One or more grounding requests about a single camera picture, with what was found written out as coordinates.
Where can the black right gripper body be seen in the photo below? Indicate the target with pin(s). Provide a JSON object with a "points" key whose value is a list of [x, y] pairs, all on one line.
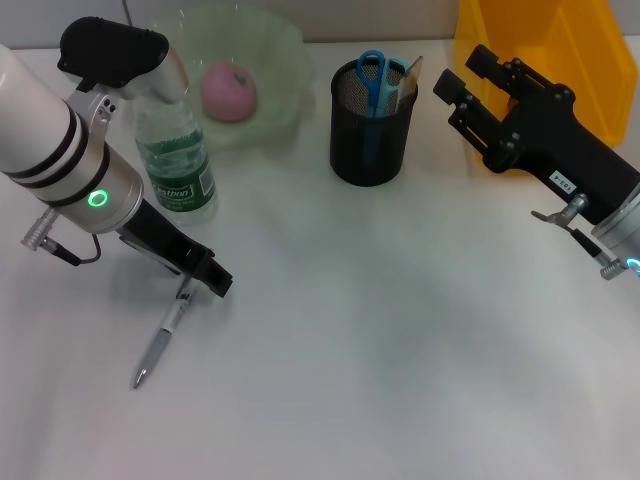
{"points": [[555, 150]]}

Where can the blue scissors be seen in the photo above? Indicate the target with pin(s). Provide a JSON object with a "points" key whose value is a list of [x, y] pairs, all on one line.
{"points": [[372, 95]]}

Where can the white and silver left arm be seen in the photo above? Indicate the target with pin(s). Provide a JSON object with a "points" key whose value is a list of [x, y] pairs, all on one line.
{"points": [[50, 145]]}

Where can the yellow plastic bin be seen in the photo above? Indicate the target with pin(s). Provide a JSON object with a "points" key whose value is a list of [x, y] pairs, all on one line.
{"points": [[550, 30]]}

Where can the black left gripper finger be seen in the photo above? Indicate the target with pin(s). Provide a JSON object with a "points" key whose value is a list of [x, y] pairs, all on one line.
{"points": [[215, 277]]}

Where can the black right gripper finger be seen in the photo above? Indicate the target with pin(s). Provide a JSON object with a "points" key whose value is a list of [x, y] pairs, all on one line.
{"points": [[447, 86], [482, 57]]}

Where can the clear green-label water bottle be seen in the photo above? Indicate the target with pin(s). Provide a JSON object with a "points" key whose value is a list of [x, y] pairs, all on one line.
{"points": [[175, 160]]}

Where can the clear plastic ruler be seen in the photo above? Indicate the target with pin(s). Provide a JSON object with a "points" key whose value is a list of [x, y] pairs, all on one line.
{"points": [[410, 80]]}

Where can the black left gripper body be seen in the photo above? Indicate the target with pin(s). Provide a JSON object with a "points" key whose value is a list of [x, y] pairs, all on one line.
{"points": [[165, 235]]}

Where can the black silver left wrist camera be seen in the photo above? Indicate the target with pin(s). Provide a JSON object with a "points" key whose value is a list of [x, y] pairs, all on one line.
{"points": [[115, 55]]}

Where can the silver ballpoint pen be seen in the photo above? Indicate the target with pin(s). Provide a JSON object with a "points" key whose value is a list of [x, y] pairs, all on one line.
{"points": [[157, 345]]}

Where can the black mesh pen holder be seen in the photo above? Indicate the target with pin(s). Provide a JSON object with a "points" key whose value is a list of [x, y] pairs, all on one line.
{"points": [[370, 150]]}

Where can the green translucent fruit bowl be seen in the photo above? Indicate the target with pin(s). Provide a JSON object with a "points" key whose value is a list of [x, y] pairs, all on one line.
{"points": [[280, 75]]}

